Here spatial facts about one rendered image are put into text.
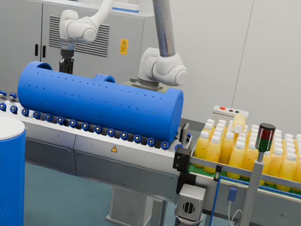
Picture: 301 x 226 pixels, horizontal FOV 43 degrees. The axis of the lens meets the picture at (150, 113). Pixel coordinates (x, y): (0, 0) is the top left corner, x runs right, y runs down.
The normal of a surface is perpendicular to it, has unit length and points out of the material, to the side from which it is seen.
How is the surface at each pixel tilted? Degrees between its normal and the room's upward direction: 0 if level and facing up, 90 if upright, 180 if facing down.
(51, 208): 0
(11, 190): 90
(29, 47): 90
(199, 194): 0
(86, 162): 109
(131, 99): 55
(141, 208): 90
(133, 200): 90
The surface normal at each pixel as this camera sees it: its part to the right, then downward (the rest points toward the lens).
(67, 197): 0.12, -0.94
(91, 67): -0.33, 0.26
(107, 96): -0.19, -0.21
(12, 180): 0.84, 0.27
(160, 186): -0.33, 0.55
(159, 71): -0.80, 0.36
